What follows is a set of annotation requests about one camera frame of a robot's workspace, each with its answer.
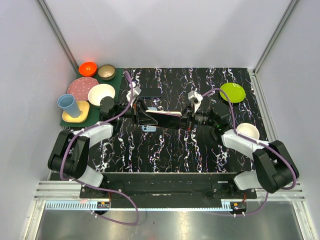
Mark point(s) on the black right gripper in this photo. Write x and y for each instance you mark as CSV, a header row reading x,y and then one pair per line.
x,y
189,112

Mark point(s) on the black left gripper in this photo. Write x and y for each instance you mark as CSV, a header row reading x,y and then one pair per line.
x,y
135,114

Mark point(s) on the dark blue phone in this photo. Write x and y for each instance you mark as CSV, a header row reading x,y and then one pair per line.
x,y
150,93

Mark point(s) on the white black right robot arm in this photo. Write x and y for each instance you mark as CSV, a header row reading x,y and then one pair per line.
x,y
274,167

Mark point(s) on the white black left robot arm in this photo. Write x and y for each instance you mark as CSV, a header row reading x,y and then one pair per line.
x,y
70,153

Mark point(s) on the green mat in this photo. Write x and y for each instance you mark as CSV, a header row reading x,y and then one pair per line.
x,y
93,114

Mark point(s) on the white bowl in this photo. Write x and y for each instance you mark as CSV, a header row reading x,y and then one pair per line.
x,y
100,91

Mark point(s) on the lime green plate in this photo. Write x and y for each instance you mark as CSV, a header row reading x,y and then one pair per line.
x,y
234,91

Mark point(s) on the brown patterned bowl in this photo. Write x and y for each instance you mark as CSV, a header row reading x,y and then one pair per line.
x,y
107,72

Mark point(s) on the cream floral bowl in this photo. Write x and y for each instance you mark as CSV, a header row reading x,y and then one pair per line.
x,y
248,130

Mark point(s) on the yellow square plate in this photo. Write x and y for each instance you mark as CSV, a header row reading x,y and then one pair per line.
x,y
84,108

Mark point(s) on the pink dotted plate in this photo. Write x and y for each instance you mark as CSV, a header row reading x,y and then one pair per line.
x,y
80,87

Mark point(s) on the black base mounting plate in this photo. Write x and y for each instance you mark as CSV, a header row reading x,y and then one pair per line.
x,y
177,190

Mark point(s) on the orange bowl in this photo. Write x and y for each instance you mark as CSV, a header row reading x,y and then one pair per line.
x,y
88,69

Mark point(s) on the light blue cup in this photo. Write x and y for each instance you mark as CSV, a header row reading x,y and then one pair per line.
x,y
68,103

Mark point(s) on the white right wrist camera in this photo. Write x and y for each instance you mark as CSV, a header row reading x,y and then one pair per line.
x,y
196,99

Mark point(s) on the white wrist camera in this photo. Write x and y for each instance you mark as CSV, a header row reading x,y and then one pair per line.
x,y
132,94
196,99

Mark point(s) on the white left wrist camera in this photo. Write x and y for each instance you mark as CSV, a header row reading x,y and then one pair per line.
x,y
132,94

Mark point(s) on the aluminium corner post right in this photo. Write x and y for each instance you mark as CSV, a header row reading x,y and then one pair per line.
x,y
276,34

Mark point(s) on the aluminium corner post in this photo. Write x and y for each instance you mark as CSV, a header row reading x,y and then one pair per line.
x,y
276,34
44,8

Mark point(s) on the aluminium corner post left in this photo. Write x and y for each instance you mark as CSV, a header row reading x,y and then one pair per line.
x,y
44,8

